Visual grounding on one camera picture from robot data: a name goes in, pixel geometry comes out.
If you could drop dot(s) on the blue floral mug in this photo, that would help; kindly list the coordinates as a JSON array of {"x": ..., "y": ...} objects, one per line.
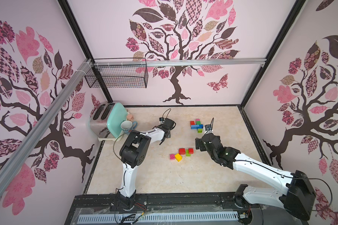
[{"x": 128, "y": 126}]

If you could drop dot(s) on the mint green toaster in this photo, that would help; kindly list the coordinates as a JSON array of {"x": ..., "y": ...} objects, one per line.
[{"x": 106, "y": 121}]

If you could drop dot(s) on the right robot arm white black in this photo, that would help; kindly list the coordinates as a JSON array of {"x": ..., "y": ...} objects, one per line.
[{"x": 292, "y": 192}]

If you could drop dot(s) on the black wire basket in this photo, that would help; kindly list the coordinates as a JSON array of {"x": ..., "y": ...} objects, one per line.
[{"x": 118, "y": 73}]

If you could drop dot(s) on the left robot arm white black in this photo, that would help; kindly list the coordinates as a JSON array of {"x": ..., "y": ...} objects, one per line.
[{"x": 132, "y": 155}]

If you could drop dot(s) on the white slotted cable duct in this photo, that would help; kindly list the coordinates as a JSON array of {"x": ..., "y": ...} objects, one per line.
[{"x": 173, "y": 217}]

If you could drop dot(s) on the aluminium frame rail left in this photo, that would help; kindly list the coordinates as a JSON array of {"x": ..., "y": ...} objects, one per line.
[{"x": 14, "y": 163}]

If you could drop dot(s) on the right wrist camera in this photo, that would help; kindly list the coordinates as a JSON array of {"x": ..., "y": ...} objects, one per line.
[{"x": 208, "y": 128}]

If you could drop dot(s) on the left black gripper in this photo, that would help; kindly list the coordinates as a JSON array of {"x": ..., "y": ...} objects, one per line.
[{"x": 170, "y": 136}]

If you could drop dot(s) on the blue long lego brick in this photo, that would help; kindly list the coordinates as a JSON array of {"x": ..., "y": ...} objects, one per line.
[{"x": 197, "y": 126}]

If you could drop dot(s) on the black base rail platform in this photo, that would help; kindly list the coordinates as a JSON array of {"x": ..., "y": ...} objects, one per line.
[{"x": 256, "y": 214}]

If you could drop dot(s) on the yellow lego brick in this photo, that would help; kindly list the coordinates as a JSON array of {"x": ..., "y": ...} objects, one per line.
[{"x": 178, "y": 157}]

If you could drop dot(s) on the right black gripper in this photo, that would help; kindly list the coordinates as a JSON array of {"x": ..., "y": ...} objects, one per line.
[{"x": 202, "y": 143}]

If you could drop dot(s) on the aluminium frame rail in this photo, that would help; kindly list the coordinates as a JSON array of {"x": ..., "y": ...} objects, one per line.
[
  {"x": 235, "y": 61},
  {"x": 14, "y": 163}
]

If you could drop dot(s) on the pink patterned small jar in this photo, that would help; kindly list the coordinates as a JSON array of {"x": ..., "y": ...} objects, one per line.
[{"x": 130, "y": 117}]

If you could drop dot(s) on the aluminium frame rail back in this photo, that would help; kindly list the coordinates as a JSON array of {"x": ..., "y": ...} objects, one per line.
[{"x": 235, "y": 61}]

